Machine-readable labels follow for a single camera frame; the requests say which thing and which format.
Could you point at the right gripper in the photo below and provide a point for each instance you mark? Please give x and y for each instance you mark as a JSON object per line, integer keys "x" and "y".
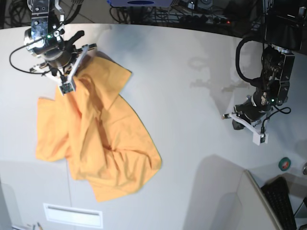
{"x": 63, "y": 54}

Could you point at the orange t-shirt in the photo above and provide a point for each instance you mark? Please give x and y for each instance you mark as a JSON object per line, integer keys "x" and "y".
{"x": 97, "y": 132}

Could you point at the blue box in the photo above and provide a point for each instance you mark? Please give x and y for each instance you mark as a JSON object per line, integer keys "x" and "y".
{"x": 132, "y": 3}

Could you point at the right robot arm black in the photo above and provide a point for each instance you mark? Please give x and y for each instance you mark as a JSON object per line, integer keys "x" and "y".
{"x": 44, "y": 38}

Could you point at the black keyboard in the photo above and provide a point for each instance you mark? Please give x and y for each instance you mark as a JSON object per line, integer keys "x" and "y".
{"x": 277, "y": 195}

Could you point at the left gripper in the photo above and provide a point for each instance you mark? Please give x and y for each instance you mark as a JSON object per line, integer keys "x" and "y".
{"x": 252, "y": 113}

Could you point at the green tape roll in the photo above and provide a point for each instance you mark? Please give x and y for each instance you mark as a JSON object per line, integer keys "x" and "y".
{"x": 284, "y": 164}

